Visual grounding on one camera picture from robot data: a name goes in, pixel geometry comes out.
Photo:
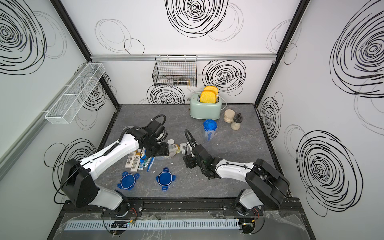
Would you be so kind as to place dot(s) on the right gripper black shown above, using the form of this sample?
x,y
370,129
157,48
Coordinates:
x,y
188,161

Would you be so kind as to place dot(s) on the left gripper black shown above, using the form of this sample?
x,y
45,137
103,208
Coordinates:
x,y
164,150

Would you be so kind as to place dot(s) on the clear container blue lid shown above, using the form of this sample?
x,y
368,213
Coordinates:
x,y
210,126
173,150

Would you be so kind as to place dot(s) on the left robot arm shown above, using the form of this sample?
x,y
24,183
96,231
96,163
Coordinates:
x,y
79,176

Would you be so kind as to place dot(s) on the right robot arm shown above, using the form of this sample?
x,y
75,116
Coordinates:
x,y
267,186

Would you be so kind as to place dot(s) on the blue white toothbrush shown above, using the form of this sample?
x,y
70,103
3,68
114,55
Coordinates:
x,y
150,163

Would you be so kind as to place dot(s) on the white lotion tube orange cap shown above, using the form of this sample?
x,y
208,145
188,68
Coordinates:
x,y
130,160

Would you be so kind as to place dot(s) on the mint green toaster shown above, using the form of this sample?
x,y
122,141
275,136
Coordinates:
x,y
205,111

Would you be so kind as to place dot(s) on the small bottle black cap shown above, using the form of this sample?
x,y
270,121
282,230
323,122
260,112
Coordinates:
x,y
236,123

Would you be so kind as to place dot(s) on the beige round jar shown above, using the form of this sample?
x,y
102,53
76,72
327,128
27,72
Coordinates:
x,y
229,115

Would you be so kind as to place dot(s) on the yellow sponge toast front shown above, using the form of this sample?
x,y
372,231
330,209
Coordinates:
x,y
208,97

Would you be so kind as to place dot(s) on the yellow sponge toast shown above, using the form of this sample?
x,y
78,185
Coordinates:
x,y
208,97
212,89

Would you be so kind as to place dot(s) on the yellow sponge toast back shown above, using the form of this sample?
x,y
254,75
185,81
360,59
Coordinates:
x,y
212,89

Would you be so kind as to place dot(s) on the white slotted cable duct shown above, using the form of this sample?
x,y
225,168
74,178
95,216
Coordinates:
x,y
194,224

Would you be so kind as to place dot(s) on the black wire wall basket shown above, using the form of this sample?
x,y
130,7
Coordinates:
x,y
175,71

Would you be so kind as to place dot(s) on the white mesh wall shelf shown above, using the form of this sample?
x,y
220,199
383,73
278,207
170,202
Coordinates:
x,y
83,92

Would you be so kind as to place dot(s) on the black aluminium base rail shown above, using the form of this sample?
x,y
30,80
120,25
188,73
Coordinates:
x,y
225,206

